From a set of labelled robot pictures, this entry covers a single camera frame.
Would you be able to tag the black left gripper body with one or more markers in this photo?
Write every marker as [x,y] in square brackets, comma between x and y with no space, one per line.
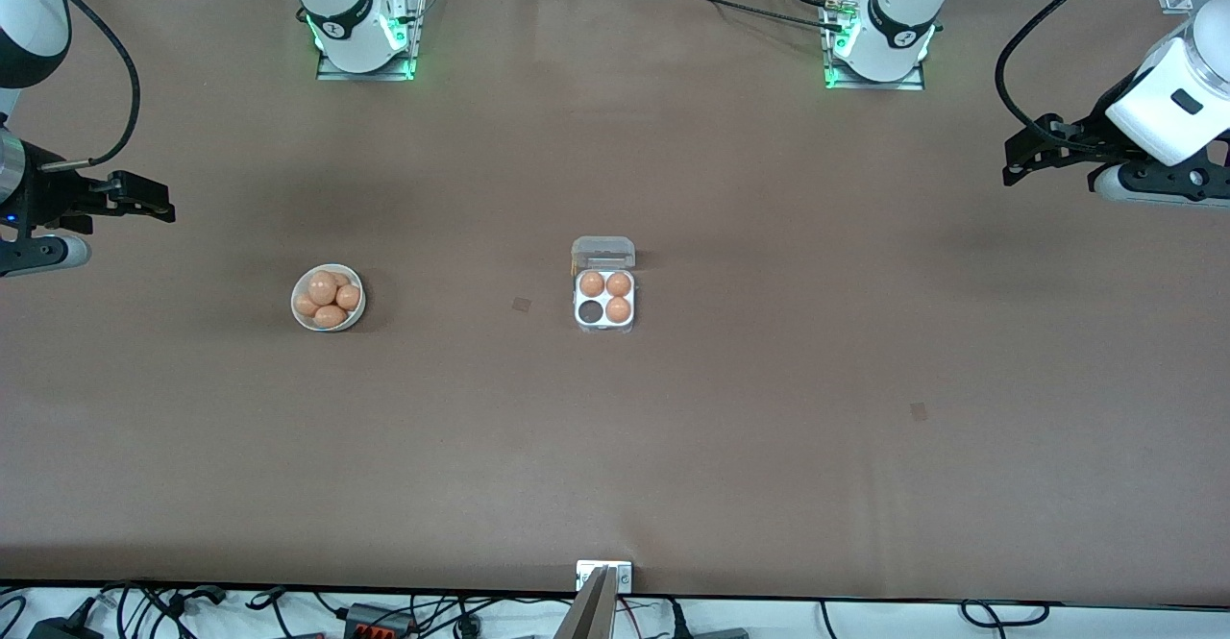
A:
[1093,133]

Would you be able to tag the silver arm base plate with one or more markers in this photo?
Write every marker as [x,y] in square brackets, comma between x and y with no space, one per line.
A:
[908,86]
[365,75]

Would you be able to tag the silver table edge bracket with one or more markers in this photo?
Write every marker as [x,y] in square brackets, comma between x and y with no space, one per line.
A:
[586,577]

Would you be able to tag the clear plastic egg box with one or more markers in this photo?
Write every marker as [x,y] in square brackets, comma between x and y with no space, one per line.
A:
[603,253]

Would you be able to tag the black power adapter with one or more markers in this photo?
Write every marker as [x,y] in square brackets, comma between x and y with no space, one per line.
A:
[62,629]

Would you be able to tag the grey camera mounting pole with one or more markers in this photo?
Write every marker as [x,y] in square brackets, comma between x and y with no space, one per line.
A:
[586,620]

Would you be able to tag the black box orange connectors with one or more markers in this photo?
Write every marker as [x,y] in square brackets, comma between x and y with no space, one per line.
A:
[375,625]

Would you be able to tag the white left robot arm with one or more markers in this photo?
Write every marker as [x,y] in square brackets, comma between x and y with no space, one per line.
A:
[894,14]

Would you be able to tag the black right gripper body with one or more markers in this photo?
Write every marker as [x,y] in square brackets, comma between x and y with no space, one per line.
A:
[50,191]

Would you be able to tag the white round bowl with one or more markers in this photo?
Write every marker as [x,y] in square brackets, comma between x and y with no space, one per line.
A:
[354,315]

